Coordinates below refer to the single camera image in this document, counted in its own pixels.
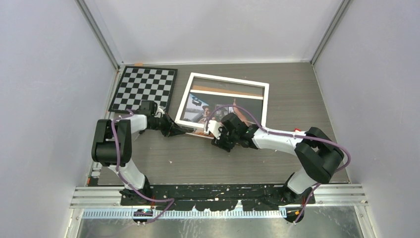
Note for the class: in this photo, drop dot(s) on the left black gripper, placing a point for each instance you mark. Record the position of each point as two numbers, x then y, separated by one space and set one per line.
175 130

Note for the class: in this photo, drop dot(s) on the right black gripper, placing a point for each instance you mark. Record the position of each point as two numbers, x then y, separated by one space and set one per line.
221 143

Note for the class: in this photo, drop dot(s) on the white wooden photo frame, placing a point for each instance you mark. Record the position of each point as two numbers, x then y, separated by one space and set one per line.
241 85

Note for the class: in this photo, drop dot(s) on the colour photo print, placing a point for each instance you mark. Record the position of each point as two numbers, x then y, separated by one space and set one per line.
201 107

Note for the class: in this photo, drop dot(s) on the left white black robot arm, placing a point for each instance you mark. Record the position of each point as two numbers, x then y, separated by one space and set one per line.
112 143

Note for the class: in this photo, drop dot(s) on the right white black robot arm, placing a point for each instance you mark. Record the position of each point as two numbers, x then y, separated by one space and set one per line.
318 157

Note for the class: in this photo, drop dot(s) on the black white checkerboard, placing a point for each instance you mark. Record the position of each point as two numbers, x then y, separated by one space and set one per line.
139 83

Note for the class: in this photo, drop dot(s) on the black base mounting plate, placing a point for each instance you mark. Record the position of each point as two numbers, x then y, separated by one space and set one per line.
215 197

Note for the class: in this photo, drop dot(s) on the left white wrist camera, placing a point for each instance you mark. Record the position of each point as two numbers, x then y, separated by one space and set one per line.
159 112

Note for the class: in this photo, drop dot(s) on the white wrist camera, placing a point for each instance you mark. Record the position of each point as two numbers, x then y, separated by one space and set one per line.
159 112
213 129

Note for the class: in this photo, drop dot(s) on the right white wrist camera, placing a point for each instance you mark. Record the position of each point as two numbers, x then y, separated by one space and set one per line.
213 129

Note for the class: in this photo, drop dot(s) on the aluminium rail profile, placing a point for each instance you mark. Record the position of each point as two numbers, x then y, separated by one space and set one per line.
106 203

